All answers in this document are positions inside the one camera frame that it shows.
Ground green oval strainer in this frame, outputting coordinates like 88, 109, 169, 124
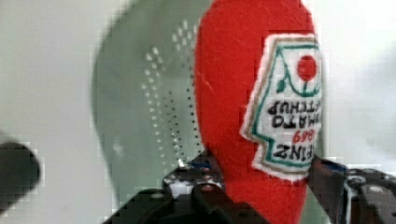
91, 0, 328, 224

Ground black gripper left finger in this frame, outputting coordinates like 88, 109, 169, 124
103, 151, 265, 224

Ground red plush ketchup bottle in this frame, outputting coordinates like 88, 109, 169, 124
194, 0, 322, 224

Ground black cup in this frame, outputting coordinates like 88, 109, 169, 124
0, 142, 41, 214

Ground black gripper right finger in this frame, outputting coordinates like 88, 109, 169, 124
307, 156, 396, 224

